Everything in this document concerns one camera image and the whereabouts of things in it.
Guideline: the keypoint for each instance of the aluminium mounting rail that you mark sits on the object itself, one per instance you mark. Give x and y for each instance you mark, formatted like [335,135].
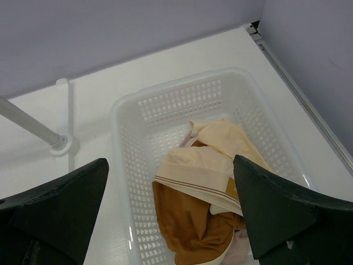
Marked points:
[333,141]

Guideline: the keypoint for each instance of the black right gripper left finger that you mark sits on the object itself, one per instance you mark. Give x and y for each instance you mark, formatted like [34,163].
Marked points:
[53,222]

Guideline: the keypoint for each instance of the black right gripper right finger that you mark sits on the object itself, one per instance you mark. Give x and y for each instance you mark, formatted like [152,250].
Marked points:
[290,224]

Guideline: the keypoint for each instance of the white plastic mesh basket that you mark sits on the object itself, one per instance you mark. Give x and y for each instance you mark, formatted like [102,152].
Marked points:
[147,124]

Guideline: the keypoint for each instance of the white metal clothes rack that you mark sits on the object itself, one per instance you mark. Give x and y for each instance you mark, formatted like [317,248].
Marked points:
[64,145]

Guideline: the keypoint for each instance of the brown orange underwear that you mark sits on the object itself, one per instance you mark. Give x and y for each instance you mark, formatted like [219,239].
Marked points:
[190,230]

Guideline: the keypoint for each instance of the cream yellow underwear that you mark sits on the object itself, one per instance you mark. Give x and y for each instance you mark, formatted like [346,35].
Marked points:
[204,169]

